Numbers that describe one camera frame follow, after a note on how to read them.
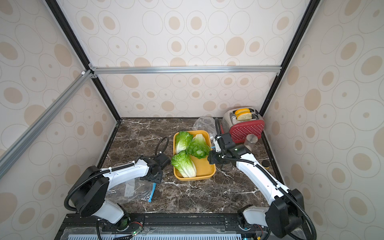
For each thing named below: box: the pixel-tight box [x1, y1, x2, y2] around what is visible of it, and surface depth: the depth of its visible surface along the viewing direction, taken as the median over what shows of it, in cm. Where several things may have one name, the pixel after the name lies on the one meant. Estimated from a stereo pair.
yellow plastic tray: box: [173, 130, 216, 181], surface depth 94 cm
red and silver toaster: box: [221, 107, 265, 144], surface depth 99 cm
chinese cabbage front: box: [171, 150, 197, 178], surface depth 85 cm
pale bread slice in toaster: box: [236, 112, 252, 121], surface depth 96 cm
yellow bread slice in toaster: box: [235, 108, 251, 118], surface depth 97 cm
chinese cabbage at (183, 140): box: [175, 131, 194, 154], surface depth 97 cm
